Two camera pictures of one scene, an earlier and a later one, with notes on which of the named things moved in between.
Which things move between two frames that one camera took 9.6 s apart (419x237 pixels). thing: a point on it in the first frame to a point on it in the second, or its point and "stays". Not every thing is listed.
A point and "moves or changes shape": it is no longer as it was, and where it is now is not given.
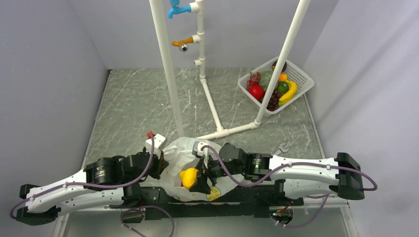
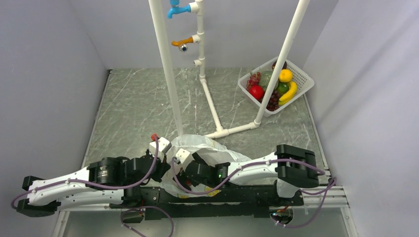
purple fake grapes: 273,103 stays
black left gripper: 161,164 stays
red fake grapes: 254,80 stays
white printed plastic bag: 179,156 moves or changes shape
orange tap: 180,43 stays
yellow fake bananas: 290,94 stays
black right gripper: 201,184 to 181,177
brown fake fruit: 283,68 stays
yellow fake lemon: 188,177 moves or changes shape
